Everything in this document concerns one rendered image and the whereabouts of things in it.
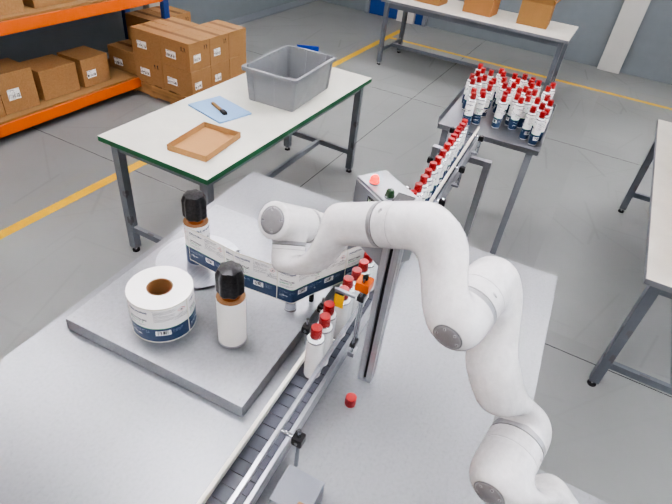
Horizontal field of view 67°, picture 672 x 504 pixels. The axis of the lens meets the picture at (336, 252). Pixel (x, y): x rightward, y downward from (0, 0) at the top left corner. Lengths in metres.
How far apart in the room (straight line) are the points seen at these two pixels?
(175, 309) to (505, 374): 0.99
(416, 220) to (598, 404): 2.34
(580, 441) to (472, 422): 1.29
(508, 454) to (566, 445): 1.72
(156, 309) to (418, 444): 0.86
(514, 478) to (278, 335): 0.87
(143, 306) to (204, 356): 0.24
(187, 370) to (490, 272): 0.99
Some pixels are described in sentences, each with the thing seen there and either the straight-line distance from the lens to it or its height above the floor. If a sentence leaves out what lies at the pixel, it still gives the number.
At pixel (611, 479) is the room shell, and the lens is 2.86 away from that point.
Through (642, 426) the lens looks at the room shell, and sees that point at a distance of 3.14.
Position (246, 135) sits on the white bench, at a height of 0.80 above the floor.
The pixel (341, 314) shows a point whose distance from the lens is 1.61.
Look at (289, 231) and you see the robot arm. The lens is 1.10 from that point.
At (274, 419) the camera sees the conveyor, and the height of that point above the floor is 0.88.
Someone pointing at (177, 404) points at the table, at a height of 0.83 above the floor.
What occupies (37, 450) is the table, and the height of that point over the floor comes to 0.83.
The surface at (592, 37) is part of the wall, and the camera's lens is 8.75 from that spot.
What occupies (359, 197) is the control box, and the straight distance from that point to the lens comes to 1.34.
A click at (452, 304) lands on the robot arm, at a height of 1.57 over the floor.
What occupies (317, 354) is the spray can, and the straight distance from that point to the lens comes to 1.49.
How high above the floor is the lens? 2.14
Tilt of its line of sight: 38 degrees down
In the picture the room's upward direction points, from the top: 7 degrees clockwise
